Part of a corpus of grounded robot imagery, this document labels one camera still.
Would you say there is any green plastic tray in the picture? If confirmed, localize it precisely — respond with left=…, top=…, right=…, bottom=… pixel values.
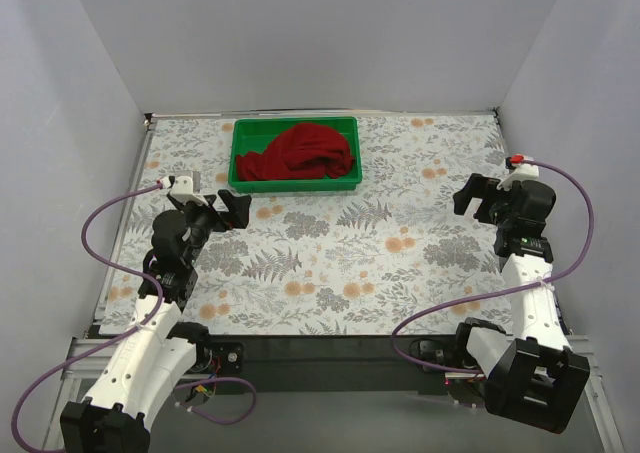
left=229, top=117, right=362, bottom=193

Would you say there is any red t shirt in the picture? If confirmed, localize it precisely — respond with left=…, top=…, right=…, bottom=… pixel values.
left=236, top=123, right=355, bottom=181

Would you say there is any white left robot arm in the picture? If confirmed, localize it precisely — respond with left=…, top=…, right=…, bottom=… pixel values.
left=60, top=190, right=251, bottom=452

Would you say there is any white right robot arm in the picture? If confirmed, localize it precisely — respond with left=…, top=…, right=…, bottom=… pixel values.
left=452, top=173, right=590, bottom=434

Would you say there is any floral patterned table mat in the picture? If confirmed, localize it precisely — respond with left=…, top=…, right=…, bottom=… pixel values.
left=98, top=112, right=572, bottom=338

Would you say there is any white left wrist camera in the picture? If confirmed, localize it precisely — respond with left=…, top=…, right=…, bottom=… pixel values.
left=162, top=172, right=208, bottom=206

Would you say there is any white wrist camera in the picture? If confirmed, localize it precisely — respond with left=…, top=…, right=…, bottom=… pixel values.
left=162, top=172, right=208, bottom=206
left=497, top=154, right=539, bottom=191

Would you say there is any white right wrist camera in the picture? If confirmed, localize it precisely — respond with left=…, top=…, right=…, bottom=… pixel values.
left=497, top=154, right=539, bottom=191

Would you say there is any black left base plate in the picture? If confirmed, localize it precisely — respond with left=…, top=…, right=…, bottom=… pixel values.
left=195, top=342, right=245, bottom=376

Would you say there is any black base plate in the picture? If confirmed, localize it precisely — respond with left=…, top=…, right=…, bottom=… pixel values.
left=195, top=342, right=245, bottom=376
left=416, top=338, right=460, bottom=368

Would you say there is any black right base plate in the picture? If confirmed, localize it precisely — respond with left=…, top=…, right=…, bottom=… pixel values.
left=416, top=338, right=460, bottom=368

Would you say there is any aluminium frame rail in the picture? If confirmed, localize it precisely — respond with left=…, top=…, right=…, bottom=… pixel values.
left=42, top=335, right=626, bottom=453

